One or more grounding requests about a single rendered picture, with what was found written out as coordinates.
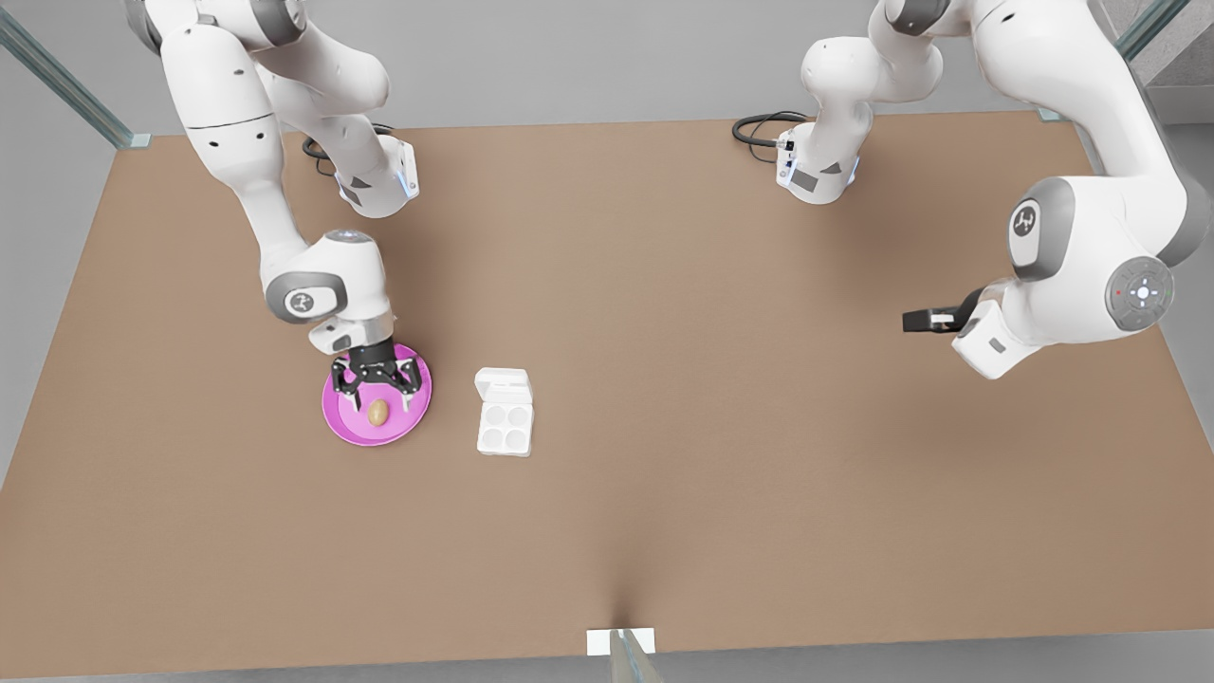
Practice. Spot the silver frame post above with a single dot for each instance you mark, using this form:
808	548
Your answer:
1129	38
626	655
66	85

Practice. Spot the brown egg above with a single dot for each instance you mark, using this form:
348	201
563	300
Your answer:
377	412

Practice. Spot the white egg box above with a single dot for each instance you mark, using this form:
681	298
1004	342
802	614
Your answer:
505	429

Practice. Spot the white egg box lid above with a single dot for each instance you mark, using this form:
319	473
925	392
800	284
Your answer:
503	386

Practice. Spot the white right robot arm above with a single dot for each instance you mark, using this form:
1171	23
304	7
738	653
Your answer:
237	142

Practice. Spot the magenta round plate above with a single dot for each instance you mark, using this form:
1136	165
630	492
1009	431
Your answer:
377	398

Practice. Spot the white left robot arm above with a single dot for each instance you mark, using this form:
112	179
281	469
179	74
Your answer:
1091	218

